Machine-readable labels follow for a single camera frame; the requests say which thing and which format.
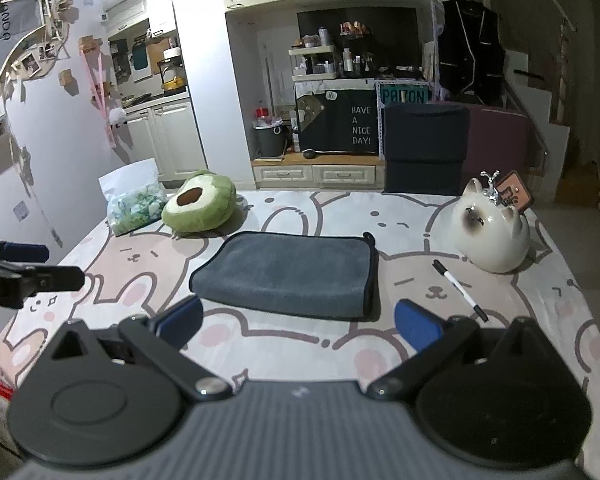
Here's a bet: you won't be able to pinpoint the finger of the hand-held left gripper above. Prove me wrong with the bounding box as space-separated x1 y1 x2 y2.
0 239 50 263
0 256 86 294

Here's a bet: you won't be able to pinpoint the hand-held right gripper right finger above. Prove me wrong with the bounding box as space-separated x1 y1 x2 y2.
368 298 554 402

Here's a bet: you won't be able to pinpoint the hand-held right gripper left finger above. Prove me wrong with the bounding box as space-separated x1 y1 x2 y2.
49 295 235 403

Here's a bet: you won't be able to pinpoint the grey towel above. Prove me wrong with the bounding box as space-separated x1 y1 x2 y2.
189 231 381 323

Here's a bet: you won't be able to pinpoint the black marker pen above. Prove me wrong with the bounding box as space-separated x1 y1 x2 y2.
432 259 490 323

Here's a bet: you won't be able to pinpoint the plastic bag of green pieces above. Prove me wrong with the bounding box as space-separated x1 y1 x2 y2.
98 158 169 237

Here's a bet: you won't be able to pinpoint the white ceramic cat figurine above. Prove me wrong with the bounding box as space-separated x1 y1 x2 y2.
452 177 531 275

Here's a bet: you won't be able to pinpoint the avocado plush toy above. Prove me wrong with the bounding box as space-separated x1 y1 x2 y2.
161 170 239 235

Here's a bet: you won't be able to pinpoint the silver antler ornament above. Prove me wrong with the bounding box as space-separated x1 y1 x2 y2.
479 171 504 206

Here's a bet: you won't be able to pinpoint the orange sign plate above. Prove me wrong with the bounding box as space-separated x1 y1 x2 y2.
495 170 536 209

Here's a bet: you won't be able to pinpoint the white drawer cabinet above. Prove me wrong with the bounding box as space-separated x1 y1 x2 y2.
251 152 385 191

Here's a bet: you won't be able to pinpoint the white kitchen cabinet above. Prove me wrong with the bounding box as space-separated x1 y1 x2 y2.
122 100 201 184

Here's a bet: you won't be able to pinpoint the grey trash bin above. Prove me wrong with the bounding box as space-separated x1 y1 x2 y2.
252 124 287 159

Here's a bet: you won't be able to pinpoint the maroon padded board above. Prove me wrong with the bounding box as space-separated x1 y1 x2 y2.
467 104 548 182

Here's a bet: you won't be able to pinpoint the black printed curtain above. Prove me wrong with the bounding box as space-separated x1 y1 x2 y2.
296 87 379 155

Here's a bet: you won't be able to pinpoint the grey printed banner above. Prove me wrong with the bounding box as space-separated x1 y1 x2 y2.
0 0 47 84

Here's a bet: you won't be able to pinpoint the teal sign board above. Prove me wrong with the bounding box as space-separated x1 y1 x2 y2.
377 84 430 107

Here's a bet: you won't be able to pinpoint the glass countertop appliance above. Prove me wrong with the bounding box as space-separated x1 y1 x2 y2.
157 47 187 97

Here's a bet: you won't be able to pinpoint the white staircase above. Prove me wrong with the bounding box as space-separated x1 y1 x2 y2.
502 50 572 163

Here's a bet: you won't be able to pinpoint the black jacket with white trim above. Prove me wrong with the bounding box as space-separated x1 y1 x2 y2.
437 0 506 106

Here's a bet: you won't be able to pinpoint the white storage rack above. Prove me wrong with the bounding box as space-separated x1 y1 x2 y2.
289 45 342 81

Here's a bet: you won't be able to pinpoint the pink wall strips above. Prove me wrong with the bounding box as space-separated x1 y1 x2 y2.
79 45 119 149

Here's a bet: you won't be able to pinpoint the wooden wall shelf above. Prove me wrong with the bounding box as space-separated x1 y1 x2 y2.
0 0 77 92

